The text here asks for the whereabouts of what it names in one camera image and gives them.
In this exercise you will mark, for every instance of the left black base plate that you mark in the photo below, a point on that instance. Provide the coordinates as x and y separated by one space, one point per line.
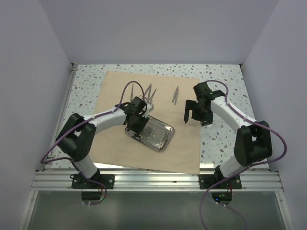
98 181

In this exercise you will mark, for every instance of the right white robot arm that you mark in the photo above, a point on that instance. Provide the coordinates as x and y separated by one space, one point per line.
253 140

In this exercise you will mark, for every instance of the steel instrument tray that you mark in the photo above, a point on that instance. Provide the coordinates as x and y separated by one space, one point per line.
156 134

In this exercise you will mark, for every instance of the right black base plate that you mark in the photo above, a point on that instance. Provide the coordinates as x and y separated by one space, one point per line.
208 180

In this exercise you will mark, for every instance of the steel scalpel handle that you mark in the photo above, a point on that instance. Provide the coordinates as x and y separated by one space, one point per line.
131 93

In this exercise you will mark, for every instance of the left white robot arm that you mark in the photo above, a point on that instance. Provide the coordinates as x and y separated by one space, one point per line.
77 135

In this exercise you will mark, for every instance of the aluminium mounting rail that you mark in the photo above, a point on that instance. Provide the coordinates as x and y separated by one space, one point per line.
130 180

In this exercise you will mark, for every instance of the steel tweezers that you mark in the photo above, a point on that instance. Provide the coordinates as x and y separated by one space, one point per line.
174 95

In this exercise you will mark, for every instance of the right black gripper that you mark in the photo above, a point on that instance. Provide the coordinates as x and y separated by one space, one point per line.
190 105

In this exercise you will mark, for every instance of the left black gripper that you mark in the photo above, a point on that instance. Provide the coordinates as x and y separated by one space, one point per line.
139 129

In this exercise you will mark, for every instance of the steel surgical scissors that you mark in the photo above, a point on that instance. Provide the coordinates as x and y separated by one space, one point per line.
147 92

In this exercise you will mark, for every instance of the small steel scissors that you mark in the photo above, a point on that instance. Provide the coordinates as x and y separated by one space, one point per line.
150 100

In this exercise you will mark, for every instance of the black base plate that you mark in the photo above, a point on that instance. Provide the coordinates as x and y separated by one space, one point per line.
208 180
98 181

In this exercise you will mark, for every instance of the beige cloth wrap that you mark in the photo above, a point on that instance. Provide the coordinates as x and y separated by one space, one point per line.
114 147

